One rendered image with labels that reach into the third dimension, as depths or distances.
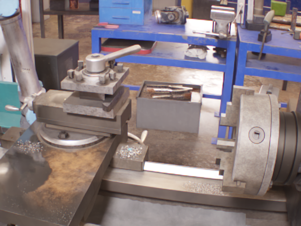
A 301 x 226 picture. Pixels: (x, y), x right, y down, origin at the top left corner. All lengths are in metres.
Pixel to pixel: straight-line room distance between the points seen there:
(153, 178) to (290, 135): 0.51
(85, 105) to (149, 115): 1.93
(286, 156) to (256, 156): 0.09
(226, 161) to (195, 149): 2.00
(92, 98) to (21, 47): 0.75
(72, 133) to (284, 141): 0.67
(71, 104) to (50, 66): 1.22
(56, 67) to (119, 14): 0.80
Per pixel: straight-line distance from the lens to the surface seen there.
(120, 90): 1.13
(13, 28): 1.75
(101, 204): 1.24
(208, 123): 3.22
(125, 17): 2.83
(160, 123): 3.03
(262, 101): 0.83
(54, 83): 2.36
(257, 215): 1.24
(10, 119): 2.32
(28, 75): 1.83
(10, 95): 2.34
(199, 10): 6.35
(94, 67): 1.09
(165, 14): 2.83
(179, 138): 2.96
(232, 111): 0.86
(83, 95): 1.13
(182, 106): 2.94
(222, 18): 2.39
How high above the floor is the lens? 1.56
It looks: 29 degrees down
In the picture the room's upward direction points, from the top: 1 degrees clockwise
